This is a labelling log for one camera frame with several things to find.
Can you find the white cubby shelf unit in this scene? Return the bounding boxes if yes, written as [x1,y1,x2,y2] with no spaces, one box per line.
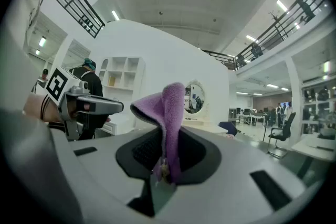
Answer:
[98,56,145,114]

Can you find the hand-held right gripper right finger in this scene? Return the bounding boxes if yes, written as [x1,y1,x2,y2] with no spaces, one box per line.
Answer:
[178,125,222,185]

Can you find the person's left forearm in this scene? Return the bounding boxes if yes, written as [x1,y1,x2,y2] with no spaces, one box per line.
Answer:
[23,92,64,124]

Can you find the black wrist bands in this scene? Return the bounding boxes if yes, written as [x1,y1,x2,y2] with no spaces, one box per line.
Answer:
[40,94,51,121]

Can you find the purple fleece cloth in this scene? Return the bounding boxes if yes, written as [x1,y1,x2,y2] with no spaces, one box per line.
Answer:
[130,82,186,184]

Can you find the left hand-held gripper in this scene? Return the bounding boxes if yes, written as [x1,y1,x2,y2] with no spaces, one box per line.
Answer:
[44,67,124,141]

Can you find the white storage shelf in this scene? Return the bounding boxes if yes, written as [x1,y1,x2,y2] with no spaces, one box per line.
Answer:
[301,81,336,137]

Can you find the white-framed oval mirror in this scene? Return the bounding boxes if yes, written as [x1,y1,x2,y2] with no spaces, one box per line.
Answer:
[183,79,208,116]

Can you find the person's white top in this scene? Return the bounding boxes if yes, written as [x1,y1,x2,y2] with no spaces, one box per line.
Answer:
[0,0,85,224]

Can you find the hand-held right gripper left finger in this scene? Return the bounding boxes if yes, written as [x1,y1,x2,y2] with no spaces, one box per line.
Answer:
[115,126,165,180]

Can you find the black balcony railing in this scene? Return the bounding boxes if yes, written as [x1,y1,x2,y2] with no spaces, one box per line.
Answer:
[48,0,106,39]
[201,0,329,71]

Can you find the blue chair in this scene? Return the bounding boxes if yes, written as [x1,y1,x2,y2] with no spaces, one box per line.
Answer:
[218,121,238,137]

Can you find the white desk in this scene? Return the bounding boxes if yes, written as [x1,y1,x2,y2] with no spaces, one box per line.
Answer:
[290,133,336,179]

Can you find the black coat rack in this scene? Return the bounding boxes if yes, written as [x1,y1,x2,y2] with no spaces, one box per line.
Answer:
[267,9,280,23]

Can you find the black office chair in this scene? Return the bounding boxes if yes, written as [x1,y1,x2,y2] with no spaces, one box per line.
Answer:
[267,112,297,159]

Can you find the white drawer cabinet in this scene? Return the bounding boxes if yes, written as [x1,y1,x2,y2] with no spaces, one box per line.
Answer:
[100,114,134,136]

